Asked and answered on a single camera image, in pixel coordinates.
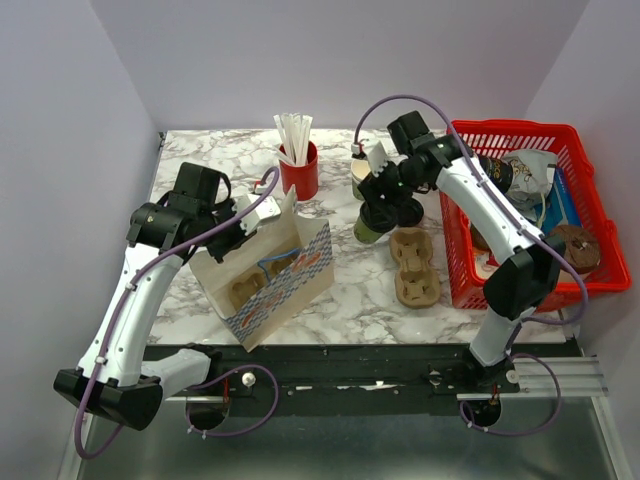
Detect checkered paper takeout bag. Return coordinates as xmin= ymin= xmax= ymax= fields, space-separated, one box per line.
xmin=189 ymin=189 xmax=334 ymax=351

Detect brown round cake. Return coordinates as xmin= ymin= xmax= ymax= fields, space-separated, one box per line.
xmin=550 ymin=225 xmax=601 ymax=275

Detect brown pulp cup carrier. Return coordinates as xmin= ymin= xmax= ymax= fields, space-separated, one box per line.
xmin=389 ymin=227 xmax=441 ymax=309
xmin=228 ymin=248 xmax=301 ymax=310

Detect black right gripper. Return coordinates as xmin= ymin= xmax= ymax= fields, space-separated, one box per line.
xmin=357 ymin=155 xmax=427 ymax=225

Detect aluminium frame rail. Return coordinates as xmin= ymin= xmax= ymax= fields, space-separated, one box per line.
xmin=144 ymin=343 xmax=606 ymax=401

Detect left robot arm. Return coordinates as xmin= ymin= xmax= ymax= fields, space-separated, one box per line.
xmin=53 ymin=162 xmax=279 ymax=431

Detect dark printed cup in basket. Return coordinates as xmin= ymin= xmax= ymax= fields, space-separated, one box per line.
xmin=478 ymin=155 xmax=514 ymax=194

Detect red plastic straw holder cup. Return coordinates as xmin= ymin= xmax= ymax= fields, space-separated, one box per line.
xmin=279 ymin=141 xmax=319 ymax=201

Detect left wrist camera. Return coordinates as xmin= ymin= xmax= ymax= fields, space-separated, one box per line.
xmin=234 ymin=181 xmax=281 ymax=236

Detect blue package in basket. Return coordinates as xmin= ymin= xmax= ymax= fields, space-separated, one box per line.
xmin=540 ymin=167 xmax=582 ymax=235

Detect black lid stack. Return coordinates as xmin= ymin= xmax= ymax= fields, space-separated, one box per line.
xmin=397 ymin=199 xmax=424 ymax=228

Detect red plastic basket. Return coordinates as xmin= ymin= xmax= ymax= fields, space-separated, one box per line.
xmin=440 ymin=119 xmax=632 ymax=309

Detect white wrapped straws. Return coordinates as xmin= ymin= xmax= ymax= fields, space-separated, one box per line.
xmin=273 ymin=113 xmax=313 ymax=167

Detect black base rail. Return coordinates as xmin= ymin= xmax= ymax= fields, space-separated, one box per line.
xmin=163 ymin=342 xmax=521 ymax=418

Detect crumpled silver snack bag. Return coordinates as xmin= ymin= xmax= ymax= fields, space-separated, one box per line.
xmin=501 ymin=149 xmax=558 ymax=224

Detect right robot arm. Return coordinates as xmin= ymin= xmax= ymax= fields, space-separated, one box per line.
xmin=351 ymin=111 xmax=565 ymax=392

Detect black plastic cup lid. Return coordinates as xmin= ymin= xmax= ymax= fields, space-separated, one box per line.
xmin=358 ymin=202 xmax=398 ymax=234

